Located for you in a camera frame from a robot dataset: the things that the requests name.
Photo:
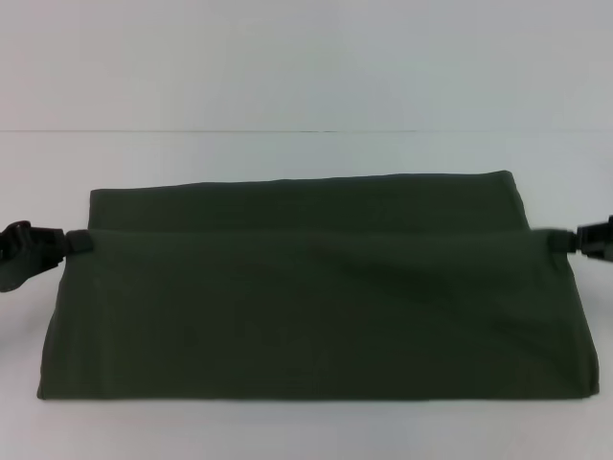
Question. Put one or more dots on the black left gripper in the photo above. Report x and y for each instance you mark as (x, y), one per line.
(24, 254)

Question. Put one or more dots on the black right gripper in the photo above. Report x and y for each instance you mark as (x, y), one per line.
(596, 242)

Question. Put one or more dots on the dark green shirt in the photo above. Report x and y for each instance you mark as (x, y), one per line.
(306, 297)

